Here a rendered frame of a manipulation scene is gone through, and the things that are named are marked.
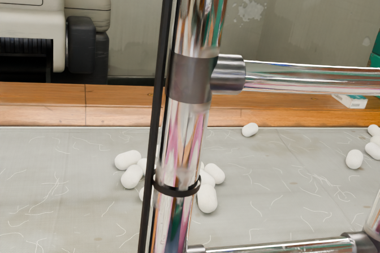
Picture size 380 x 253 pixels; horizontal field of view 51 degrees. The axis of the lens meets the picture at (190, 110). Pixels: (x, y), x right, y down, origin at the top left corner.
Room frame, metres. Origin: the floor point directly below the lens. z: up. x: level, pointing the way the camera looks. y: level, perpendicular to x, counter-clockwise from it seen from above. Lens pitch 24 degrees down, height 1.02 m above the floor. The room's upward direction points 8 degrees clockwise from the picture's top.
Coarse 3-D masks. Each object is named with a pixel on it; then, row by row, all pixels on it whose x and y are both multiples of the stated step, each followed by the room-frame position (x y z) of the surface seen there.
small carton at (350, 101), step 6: (336, 96) 0.73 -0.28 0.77; (342, 96) 0.72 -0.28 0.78; (348, 96) 0.70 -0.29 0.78; (354, 96) 0.71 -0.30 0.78; (360, 96) 0.71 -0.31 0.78; (342, 102) 0.71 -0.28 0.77; (348, 102) 0.70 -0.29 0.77; (354, 102) 0.69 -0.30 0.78; (360, 102) 0.70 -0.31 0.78; (366, 102) 0.70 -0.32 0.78
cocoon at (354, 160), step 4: (348, 152) 0.53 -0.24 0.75; (352, 152) 0.52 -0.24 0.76; (356, 152) 0.52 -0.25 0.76; (360, 152) 0.52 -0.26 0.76; (348, 156) 0.51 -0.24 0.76; (352, 156) 0.51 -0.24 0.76; (356, 156) 0.51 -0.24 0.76; (360, 156) 0.51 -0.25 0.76; (348, 160) 0.51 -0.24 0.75; (352, 160) 0.51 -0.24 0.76; (356, 160) 0.50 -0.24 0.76; (360, 160) 0.51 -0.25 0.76; (348, 164) 0.51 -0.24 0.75; (352, 164) 0.50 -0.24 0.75; (356, 164) 0.50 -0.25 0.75; (360, 164) 0.51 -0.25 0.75; (352, 168) 0.51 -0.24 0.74; (356, 168) 0.51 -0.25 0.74
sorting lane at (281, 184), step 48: (0, 144) 0.44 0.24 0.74; (48, 144) 0.46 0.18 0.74; (96, 144) 0.48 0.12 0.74; (144, 144) 0.50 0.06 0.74; (240, 144) 0.54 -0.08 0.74; (288, 144) 0.56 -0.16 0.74; (336, 144) 0.59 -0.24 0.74; (0, 192) 0.35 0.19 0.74; (48, 192) 0.36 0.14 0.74; (96, 192) 0.37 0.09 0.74; (240, 192) 0.41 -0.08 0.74; (288, 192) 0.43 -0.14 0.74; (336, 192) 0.44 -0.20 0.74; (0, 240) 0.28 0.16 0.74; (48, 240) 0.29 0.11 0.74; (96, 240) 0.30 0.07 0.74; (192, 240) 0.32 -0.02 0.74; (240, 240) 0.33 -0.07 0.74; (288, 240) 0.34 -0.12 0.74
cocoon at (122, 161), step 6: (132, 150) 0.44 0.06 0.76; (120, 156) 0.42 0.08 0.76; (126, 156) 0.42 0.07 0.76; (132, 156) 0.43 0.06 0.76; (138, 156) 0.43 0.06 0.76; (120, 162) 0.42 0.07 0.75; (126, 162) 0.42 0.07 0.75; (132, 162) 0.42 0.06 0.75; (120, 168) 0.42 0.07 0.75; (126, 168) 0.42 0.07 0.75
